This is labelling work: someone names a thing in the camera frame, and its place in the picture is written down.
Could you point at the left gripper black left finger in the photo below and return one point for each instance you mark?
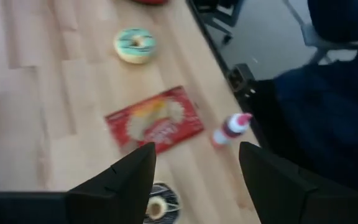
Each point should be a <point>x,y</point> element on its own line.
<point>123,193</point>

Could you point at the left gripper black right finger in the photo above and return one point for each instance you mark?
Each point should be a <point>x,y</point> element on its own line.
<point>278,193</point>

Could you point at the chocolate frosted donut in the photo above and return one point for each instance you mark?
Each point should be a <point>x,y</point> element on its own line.
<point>169,199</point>

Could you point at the red butter popcorn bag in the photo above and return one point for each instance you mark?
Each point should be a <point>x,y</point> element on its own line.
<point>154,121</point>

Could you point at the pink food colouring bottle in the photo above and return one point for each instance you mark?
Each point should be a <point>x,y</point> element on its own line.
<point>232,129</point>

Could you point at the teal frosted donut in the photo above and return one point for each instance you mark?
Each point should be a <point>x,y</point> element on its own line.
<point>124,46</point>

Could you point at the dark blue office chair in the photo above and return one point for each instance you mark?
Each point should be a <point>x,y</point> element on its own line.
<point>322,118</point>

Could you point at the black chair base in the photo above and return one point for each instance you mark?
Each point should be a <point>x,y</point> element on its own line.
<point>219,18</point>

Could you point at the red metal box grater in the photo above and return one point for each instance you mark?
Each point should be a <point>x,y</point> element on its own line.
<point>151,1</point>

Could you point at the office chair with grey frame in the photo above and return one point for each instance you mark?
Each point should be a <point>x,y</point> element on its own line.
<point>337,21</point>

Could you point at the black aluminium rig frame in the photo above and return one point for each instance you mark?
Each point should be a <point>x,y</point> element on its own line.
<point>197,15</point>

